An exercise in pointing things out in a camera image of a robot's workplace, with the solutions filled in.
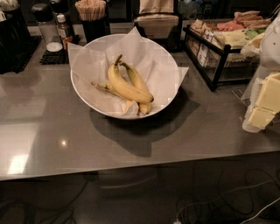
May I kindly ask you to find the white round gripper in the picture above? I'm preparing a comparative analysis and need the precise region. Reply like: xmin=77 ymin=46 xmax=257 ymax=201
xmin=242 ymin=73 xmax=280 ymax=133

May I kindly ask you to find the yellow banana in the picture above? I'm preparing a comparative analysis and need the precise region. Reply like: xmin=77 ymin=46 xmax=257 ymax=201
xmin=108 ymin=54 xmax=154 ymax=103
xmin=120 ymin=61 xmax=152 ymax=115

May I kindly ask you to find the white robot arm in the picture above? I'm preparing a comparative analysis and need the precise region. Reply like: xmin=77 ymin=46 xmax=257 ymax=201
xmin=241 ymin=12 xmax=280 ymax=133

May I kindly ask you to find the small banana under liner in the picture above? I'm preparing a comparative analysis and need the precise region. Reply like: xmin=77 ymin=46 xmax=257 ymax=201
xmin=91 ymin=81 xmax=132 ymax=113

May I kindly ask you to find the white bowl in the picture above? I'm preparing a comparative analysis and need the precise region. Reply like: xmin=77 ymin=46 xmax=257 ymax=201
xmin=70 ymin=32 xmax=182 ymax=121

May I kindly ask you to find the white paper liner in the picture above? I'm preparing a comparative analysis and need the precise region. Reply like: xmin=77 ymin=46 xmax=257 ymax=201
xmin=66 ymin=26 xmax=190 ymax=119

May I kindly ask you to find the black cup of stirrers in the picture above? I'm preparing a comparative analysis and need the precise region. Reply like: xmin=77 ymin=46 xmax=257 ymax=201
xmin=74 ymin=0 xmax=110 ymax=43

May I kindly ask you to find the small sauce bottle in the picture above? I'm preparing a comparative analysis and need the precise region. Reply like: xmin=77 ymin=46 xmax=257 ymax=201
xmin=57 ymin=14 xmax=73 ymax=50

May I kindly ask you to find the black rubber mat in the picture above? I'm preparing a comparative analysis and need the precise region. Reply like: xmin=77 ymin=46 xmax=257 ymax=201
xmin=39 ymin=50 xmax=69 ymax=65

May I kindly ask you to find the glass sugar shaker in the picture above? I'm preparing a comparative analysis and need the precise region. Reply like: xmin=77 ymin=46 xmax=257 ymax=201
xmin=31 ymin=3 xmax=63 ymax=53

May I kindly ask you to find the large black mat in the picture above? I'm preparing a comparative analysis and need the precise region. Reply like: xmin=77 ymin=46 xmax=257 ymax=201
xmin=0 ymin=36 xmax=42 ymax=74

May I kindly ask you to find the black container left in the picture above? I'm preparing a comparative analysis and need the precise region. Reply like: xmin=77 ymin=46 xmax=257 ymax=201
xmin=0 ymin=8 xmax=31 ymax=58

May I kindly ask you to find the black wire condiment rack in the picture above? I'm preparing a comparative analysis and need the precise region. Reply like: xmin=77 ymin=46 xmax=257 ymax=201
xmin=181 ymin=25 xmax=258 ymax=91

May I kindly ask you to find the white cable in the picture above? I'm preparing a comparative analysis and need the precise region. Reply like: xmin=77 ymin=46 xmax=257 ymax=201
xmin=172 ymin=174 xmax=280 ymax=224

